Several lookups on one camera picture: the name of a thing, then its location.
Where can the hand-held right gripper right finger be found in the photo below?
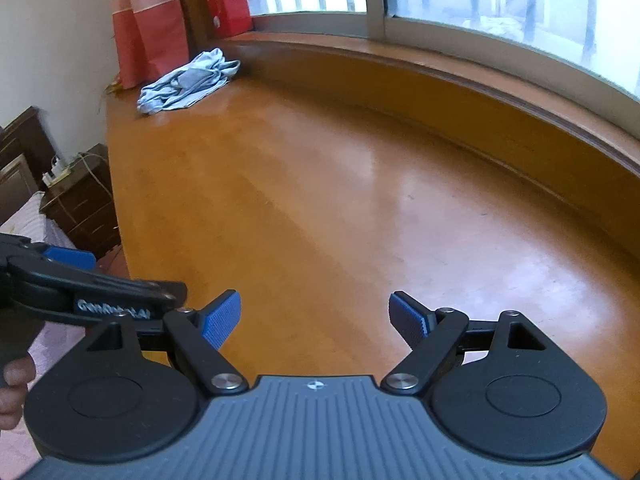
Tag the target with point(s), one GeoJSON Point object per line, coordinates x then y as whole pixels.
{"type": "Point", "coordinates": [407, 320]}

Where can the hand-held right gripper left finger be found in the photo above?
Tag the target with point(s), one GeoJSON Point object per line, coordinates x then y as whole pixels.
{"type": "Point", "coordinates": [220, 322]}

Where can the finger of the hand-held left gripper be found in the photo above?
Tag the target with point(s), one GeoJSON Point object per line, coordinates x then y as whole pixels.
{"type": "Point", "coordinates": [172, 292]}
{"type": "Point", "coordinates": [70, 258]}

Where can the light blue jeans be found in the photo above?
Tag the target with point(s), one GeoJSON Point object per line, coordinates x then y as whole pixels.
{"type": "Point", "coordinates": [185, 82]}

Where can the person's left hand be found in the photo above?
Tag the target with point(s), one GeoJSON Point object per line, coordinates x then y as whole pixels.
{"type": "Point", "coordinates": [15, 380]}

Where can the dark wooden nightstand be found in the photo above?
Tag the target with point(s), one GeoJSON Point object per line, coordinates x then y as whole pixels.
{"type": "Point", "coordinates": [85, 210]}

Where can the bed with pink sheet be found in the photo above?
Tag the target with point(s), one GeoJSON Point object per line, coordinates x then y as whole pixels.
{"type": "Point", "coordinates": [35, 220]}

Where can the white power strip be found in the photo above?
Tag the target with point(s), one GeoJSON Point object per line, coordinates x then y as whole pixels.
{"type": "Point", "coordinates": [56, 172]}

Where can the dark wooden headboard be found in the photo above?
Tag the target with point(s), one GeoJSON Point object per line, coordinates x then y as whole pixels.
{"type": "Point", "coordinates": [25, 160]}

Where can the wooden window surround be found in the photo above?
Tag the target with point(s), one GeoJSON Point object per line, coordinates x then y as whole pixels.
{"type": "Point", "coordinates": [450, 100]}

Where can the white and pink floral curtain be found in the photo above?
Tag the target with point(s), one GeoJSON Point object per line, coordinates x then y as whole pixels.
{"type": "Point", "coordinates": [150, 25]}

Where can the red box with white lid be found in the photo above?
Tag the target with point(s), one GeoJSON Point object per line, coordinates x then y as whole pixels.
{"type": "Point", "coordinates": [230, 10]}

